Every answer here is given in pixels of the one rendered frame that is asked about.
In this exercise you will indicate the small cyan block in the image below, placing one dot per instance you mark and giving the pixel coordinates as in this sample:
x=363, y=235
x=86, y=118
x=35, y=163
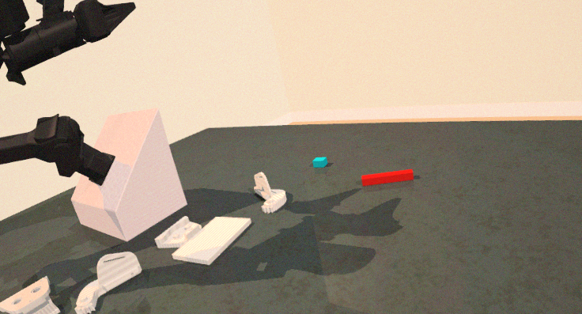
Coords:
x=319, y=162

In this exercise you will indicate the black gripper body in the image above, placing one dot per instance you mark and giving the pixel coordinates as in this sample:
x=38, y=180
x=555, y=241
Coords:
x=58, y=37

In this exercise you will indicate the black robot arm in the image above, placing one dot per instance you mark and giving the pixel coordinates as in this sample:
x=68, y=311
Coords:
x=56, y=139

